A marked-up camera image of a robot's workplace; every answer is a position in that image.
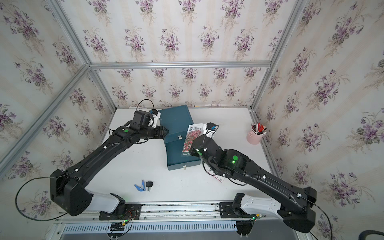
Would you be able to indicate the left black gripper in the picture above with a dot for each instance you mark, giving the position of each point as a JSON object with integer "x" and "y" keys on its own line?
{"x": 159, "y": 132}

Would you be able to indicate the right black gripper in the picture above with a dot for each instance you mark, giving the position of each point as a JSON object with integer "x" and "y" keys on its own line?
{"x": 192, "y": 150}

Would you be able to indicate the red flower seed bag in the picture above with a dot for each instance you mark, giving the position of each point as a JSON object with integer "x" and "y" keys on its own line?
{"x": 193, "y": 132}

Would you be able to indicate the teal drawer cabinet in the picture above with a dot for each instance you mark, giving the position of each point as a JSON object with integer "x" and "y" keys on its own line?
{"x": 177, "y": 121}

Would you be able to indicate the pink hollyhock seed bag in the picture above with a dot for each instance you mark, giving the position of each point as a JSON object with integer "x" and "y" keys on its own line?
{"x": 219, "y": 178}

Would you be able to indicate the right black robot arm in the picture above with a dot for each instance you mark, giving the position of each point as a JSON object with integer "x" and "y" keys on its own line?
{"x": 296, "y": 203}

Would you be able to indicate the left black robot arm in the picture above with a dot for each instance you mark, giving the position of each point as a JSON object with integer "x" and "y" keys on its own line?
{"x": 68, "y": 188}

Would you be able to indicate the pink pen cup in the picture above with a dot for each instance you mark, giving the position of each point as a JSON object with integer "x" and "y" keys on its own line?
{"x": 255, "y": 138}

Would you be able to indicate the pens in cup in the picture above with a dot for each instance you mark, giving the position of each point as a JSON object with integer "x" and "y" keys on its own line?
{"x": 259, "y": 129}

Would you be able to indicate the blue plastic clip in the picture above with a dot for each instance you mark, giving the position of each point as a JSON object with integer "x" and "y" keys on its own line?
{"x": 142, "y": 187}

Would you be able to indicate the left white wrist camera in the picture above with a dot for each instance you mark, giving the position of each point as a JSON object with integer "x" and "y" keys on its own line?
{"x": 155, "y": 115}

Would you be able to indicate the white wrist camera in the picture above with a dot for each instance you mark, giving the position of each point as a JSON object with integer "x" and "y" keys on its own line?
{"x": 211, "y": 129}
{"x": 155, "y": 115}

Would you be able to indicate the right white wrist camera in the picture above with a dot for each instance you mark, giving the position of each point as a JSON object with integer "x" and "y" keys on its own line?
{"x": 211, "y": 129}

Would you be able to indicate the aluminium mounting rail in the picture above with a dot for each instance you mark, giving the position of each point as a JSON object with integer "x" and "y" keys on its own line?
{"x": 205, "y": 210}

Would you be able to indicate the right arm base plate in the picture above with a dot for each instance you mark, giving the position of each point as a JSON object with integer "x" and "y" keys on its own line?
{"x": 233, "y": 209}

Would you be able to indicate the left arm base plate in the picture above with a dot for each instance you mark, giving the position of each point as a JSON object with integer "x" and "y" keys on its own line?
{"x": 129, "y": 211}

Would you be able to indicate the white perforated cable duct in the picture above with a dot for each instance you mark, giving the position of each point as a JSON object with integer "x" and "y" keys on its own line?
{"x": 152, "y": 227}

